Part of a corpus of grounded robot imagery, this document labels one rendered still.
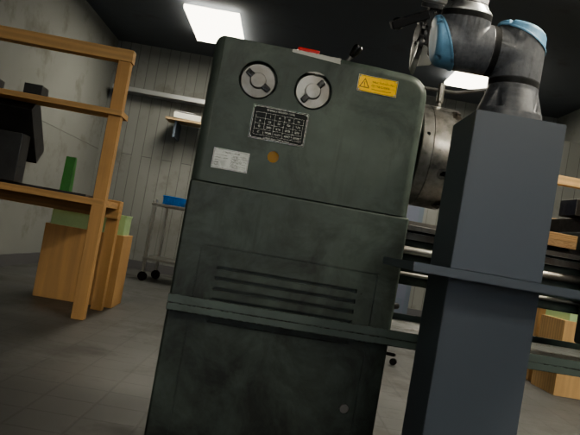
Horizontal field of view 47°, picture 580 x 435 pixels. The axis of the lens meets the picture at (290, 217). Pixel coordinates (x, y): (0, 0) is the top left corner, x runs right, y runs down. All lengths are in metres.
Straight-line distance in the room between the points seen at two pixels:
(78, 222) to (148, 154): 4.27
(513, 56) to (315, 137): 0.54
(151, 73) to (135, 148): 1.07
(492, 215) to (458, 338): 0.28
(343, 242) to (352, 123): 0.32
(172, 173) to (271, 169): 7.68
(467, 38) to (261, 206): 0.66
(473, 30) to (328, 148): 0.49
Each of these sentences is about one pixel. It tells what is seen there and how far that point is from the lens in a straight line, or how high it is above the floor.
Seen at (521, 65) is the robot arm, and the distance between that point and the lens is 1.62.
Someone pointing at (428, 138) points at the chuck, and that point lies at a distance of 1.98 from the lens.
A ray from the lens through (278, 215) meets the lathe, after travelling 1.78.
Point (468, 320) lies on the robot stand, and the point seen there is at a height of 0.64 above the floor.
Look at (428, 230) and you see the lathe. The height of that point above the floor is 0.85.
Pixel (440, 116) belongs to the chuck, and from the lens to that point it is 2.04.
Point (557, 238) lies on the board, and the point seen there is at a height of 0.89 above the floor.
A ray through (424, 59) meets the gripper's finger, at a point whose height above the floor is 1.35.
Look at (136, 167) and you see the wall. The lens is 9.54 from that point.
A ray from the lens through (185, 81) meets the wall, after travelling 9.63.
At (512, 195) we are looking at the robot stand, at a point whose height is 0.93.
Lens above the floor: 0.75
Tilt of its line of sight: 2 degrees up
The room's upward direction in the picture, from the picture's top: 10 degrees clockwise
